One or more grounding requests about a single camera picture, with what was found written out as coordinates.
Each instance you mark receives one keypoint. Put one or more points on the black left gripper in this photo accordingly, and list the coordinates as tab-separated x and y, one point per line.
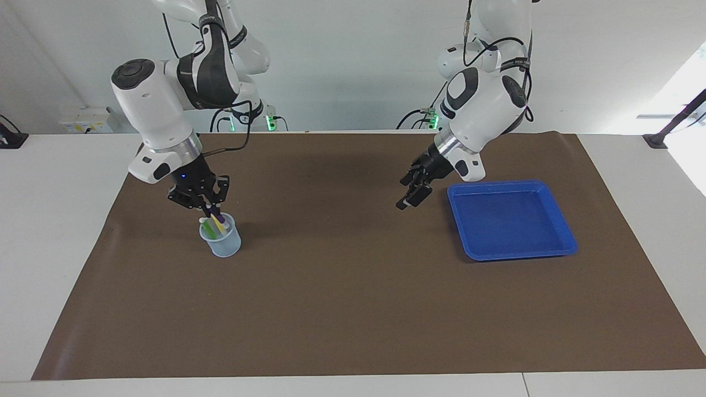
436	165

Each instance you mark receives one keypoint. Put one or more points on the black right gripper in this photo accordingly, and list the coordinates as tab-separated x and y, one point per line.
193	179

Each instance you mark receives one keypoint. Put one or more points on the purple marker pen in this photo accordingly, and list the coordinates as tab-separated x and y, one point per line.
219	219

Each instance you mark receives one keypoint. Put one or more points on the yellow marker pen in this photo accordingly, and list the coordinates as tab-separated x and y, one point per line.
217	223

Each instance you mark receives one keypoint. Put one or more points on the green marker pen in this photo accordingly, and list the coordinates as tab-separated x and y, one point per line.
208	229

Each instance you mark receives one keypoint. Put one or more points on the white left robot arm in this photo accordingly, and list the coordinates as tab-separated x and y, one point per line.
485	110

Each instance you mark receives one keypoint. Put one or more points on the translucent plastic cup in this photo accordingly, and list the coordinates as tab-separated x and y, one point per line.
223	245

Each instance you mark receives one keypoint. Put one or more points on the blue plastic tray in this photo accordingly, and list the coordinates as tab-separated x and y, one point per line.
513	220

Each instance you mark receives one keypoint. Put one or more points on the brown table mat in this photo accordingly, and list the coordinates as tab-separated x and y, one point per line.
353	303

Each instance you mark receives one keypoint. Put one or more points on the black clamp stand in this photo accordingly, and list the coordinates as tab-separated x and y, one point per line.
675	118

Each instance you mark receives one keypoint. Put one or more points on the white wall socket box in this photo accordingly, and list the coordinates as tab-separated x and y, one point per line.
85	120

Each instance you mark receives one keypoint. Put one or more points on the small black desk mount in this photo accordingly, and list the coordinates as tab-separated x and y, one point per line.
11	138

